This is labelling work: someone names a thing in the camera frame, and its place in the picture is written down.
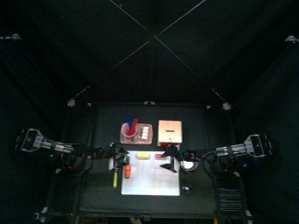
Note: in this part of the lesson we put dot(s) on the metal frame bracket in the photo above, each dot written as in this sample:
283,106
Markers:
15,37
71,102
291,38
147,102
226,106

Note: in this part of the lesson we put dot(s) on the red pen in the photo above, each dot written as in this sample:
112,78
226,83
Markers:
134,125

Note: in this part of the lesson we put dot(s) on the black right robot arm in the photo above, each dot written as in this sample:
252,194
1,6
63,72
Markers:
234,150

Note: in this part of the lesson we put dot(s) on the yellow egg toy sushi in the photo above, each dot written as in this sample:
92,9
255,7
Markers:
143,156

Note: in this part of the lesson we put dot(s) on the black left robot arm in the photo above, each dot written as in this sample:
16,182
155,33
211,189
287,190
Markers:
58,145

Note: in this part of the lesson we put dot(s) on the white cutting board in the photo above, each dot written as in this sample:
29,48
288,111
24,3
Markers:
150,180

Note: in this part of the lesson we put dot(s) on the pink translucent cup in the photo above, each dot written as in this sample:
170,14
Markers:
128,132

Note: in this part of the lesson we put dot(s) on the blue pen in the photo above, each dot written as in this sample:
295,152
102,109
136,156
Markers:
128,122

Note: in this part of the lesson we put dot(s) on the small white block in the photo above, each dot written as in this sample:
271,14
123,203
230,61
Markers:
144,135
146,128

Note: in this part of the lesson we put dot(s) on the white printed label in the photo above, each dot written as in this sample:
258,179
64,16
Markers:
230,199

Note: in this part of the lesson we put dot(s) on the red striped salmon toy sushi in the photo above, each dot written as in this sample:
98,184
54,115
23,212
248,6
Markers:
159,156

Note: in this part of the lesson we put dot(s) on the small black round pot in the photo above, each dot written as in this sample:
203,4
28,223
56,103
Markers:
187,189

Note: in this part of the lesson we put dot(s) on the orange toy carrot green leaves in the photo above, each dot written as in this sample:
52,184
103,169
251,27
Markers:
127,172

